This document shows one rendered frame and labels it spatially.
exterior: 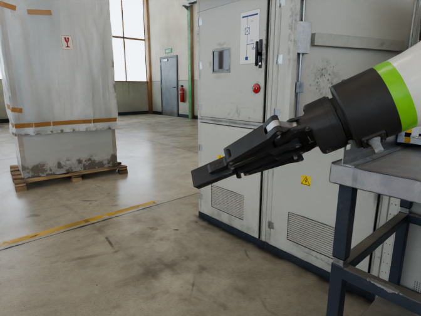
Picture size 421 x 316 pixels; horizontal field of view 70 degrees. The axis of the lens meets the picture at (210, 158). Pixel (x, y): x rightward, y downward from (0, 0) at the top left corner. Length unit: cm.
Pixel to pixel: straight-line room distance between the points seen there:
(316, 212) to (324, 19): 101
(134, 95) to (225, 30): 1052
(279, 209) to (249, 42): 104
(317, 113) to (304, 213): 145
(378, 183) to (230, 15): 154
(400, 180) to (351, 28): 66
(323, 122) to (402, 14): 115
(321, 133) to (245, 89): 159
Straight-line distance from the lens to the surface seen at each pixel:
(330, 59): 124
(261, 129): 42
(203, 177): 48
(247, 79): 198
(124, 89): 1233
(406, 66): 43
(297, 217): 189
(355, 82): 43
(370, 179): 90
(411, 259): 170
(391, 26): 149
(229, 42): 211
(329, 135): 42
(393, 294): 101
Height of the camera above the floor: 106
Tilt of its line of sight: 13 degrees down
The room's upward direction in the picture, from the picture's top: straight up
